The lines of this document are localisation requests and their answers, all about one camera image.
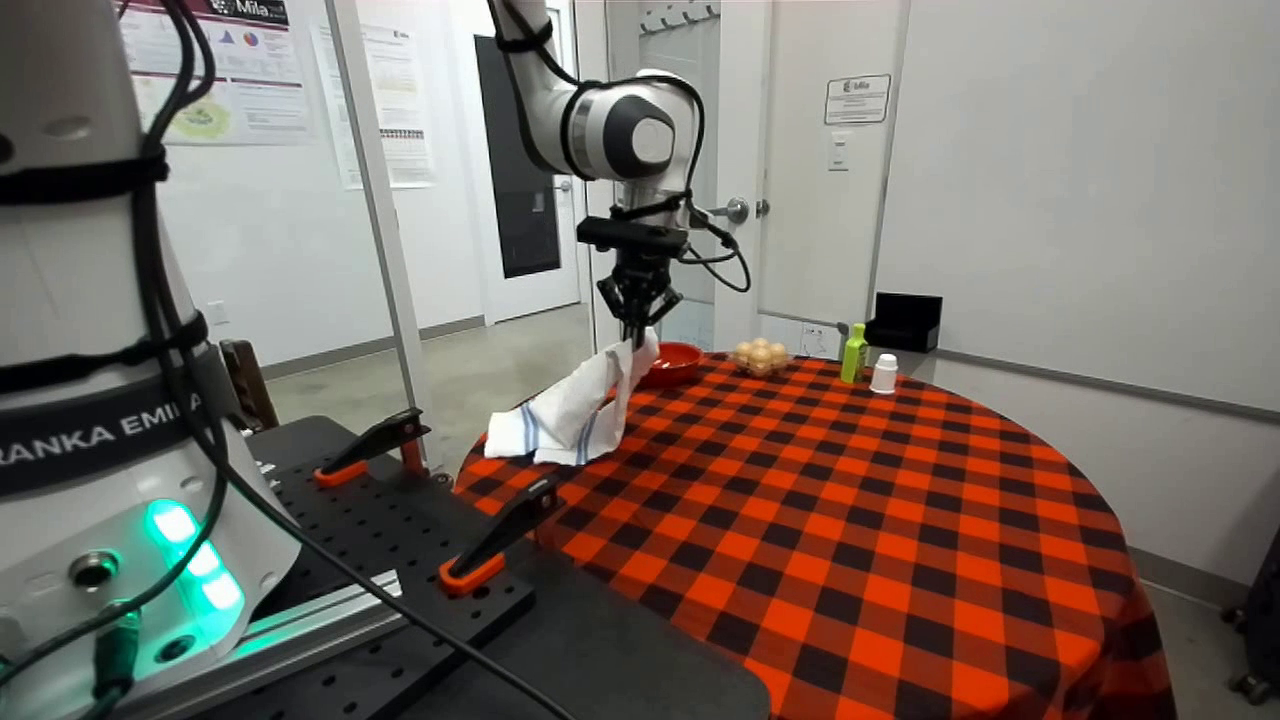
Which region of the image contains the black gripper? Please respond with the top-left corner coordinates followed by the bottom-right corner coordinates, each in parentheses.
top-left (575, 217), bottom-right (689, 346)

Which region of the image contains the white towel with blue stripes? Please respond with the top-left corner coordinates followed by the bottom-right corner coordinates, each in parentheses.
top-left (484, 335), bottom-right (655, 467)

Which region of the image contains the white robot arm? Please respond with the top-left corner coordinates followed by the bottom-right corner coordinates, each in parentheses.
top-left (0, 0), bottom-right (308, 720)

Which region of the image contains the red bowl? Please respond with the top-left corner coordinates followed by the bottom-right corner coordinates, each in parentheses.
top-left (645, 343), bottom-right (705, 388)

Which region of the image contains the green bottle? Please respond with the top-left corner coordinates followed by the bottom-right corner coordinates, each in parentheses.
top-left (840, 325), bottom-right (870, 388)

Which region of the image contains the white small bottle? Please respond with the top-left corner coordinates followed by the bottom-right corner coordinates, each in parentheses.
top-left (870, 351), bottom-right (900, 396)

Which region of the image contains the black orange clamp far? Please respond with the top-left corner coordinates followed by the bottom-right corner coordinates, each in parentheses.
top-left (314, 406), bottom-right (427, 487)

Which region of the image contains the black orange clamp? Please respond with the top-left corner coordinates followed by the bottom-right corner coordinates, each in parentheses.
top-left (435, 478), bottom-right (560, 596)
top-left (314, 406), bottom-right (427, 487)

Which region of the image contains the black orange clamp near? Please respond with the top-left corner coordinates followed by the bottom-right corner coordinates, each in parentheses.
top-left (435, 478), bottom-right (560, 596)

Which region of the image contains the white door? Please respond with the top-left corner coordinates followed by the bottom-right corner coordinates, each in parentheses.
top-left (713, 0), bottom-right (912, 346)

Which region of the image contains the black perforated mounting board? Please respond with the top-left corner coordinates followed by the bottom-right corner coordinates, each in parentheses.
top-left (197, 421), bottom-right (550, 720)

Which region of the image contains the orange black plaid tablecloth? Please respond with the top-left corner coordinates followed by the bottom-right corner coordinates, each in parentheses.
top-left (452, 346), bottom-right (1180, 720)

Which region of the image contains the silver door handle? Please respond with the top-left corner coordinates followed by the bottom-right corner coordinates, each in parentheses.
top-left (709, 199), bottom-right (772, 226)

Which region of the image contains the black wall box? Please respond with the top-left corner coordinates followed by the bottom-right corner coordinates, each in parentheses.
top-left (870, 292), bottom-right (945, 351)

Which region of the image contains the white wall sign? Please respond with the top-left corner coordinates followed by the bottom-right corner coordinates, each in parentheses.
top-left (823, 70), bottom-right (892, 126)

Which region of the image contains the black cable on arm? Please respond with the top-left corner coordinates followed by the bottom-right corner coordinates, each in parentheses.
top-left (75, 0), bottom-right (575, 720)

